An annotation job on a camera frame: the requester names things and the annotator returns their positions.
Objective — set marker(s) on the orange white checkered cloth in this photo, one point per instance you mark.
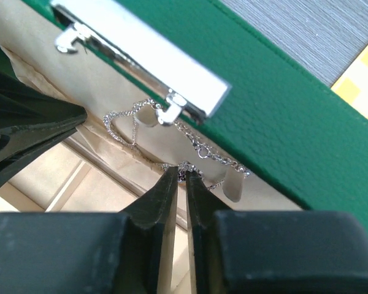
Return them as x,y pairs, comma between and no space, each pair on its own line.
352,86

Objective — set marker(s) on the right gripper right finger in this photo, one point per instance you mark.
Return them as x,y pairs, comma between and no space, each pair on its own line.
272,251

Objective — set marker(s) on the green jewelry box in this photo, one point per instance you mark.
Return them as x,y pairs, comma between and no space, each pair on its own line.
191,85

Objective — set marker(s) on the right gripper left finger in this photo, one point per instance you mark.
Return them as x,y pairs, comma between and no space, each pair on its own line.
130,251

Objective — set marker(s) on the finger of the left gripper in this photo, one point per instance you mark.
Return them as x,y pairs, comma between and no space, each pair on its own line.
30,124

